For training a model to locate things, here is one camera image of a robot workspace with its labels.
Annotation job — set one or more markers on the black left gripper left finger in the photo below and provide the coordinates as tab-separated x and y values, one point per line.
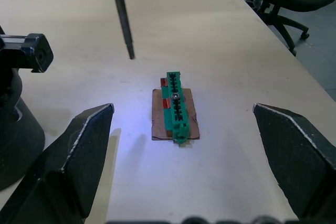
76	161

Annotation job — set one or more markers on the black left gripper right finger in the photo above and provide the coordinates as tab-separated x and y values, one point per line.
296	155

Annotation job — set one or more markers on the green ribbed finger piece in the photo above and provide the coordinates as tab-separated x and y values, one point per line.
175	108

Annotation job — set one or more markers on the silver screw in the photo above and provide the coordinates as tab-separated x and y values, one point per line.
175	96

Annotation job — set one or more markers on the black screwdriver shaft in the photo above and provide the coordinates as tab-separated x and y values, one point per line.
121	11

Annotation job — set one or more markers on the brown cardboard base plate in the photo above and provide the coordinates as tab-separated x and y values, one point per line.
191	119

